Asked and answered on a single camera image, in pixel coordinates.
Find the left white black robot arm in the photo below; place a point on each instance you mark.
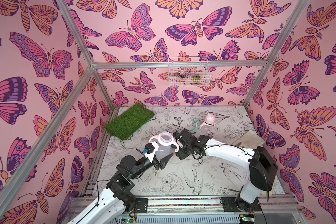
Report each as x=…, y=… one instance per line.
x=116, y=198

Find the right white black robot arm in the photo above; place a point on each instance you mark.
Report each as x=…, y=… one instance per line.
x=258, y=162

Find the white wire basket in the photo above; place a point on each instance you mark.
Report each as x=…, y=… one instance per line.
x=189, y=74

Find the green artificial grass mat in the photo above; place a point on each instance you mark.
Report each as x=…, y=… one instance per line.
x=130, y=121

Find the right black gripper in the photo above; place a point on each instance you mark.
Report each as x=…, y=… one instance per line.
x=185, y=141

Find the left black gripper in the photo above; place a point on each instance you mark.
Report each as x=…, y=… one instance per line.
x=160, y=164

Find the clear baby bottle body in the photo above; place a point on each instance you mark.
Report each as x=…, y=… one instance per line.
x=206, y=129

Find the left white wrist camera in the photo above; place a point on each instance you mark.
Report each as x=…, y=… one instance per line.
x=150, y=150

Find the beige work glove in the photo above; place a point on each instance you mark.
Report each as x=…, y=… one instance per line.
x=249, y=140

